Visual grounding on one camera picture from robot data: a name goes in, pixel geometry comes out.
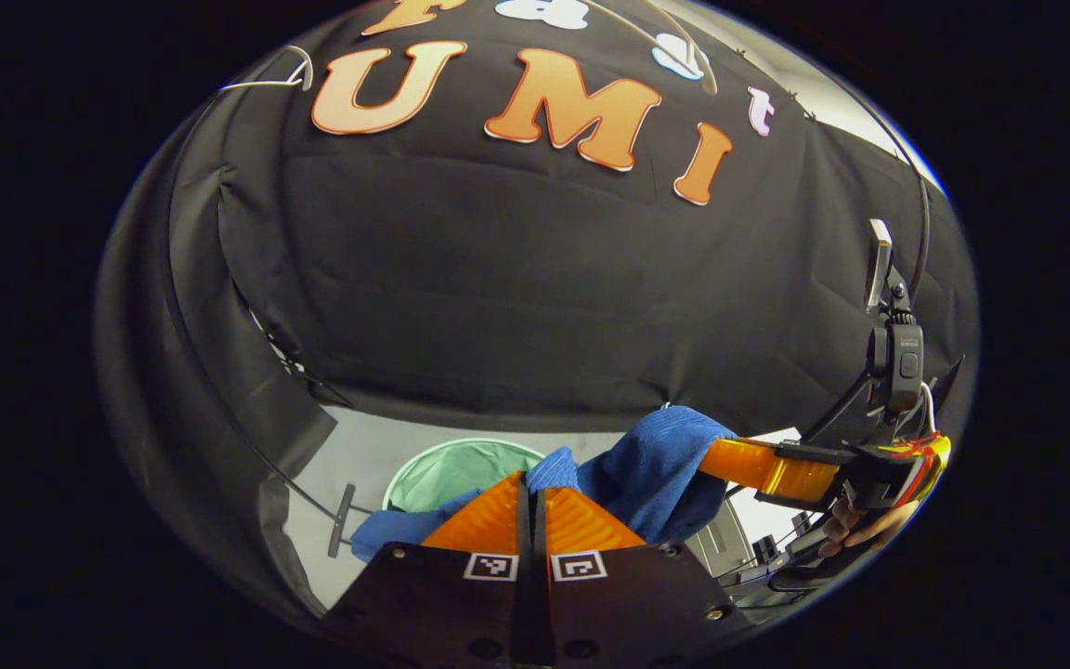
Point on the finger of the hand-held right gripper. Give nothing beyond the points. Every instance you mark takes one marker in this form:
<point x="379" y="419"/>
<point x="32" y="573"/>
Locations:
<point x="767" y="465"/>

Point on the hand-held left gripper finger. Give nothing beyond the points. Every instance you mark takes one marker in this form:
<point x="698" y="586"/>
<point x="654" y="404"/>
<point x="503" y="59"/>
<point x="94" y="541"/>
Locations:
<point x="524" y="530"/>
<point x="541" y="534"/>

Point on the green laundry hamper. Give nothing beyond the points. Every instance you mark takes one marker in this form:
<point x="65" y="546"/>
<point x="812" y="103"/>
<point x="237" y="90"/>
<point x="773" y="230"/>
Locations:
<point x="451" y="474"/>

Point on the black clothes rack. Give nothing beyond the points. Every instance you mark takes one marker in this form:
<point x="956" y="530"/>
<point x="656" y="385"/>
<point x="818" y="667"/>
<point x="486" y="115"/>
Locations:
<point x="341" y="525"/>

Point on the black backdrop cloth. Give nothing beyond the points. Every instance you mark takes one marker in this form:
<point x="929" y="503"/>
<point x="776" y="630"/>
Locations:
<point x="498" y="279"/>

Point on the row of black backdrop clips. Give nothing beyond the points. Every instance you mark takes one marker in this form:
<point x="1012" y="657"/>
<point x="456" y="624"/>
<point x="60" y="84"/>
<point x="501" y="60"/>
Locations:
<point x="793" y="96"/>

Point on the grey metal frame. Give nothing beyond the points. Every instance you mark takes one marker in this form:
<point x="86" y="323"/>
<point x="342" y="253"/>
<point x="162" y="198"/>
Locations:
<point x="721" y="544"/>

